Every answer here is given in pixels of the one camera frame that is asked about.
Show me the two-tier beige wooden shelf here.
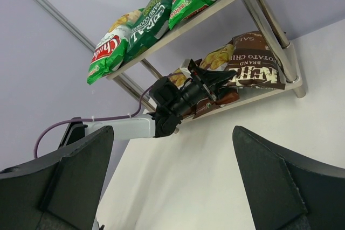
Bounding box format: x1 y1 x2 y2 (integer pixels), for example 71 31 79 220
105 0 308 123

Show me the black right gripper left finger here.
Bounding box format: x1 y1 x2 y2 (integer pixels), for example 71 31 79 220
1 126 114 229

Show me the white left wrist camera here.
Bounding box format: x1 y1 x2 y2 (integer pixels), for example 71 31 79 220
180 59 198 79

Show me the green Chuba cassava chips bag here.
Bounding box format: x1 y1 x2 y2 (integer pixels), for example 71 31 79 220
87 9 143 85

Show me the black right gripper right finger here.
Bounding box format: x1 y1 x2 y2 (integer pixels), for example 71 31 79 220
232 126 344 229

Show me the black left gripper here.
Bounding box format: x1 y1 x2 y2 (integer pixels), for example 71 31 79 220
179 67 237 106

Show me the green REAL chips bag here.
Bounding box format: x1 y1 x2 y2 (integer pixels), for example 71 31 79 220
123 0 173 63

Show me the brown Chuba barbeque bag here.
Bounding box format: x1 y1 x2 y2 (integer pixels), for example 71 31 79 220
168 69 187 88
193 42 239 119

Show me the brown Kettle sea salt bag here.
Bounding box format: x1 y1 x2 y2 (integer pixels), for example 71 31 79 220
226 31 285 90

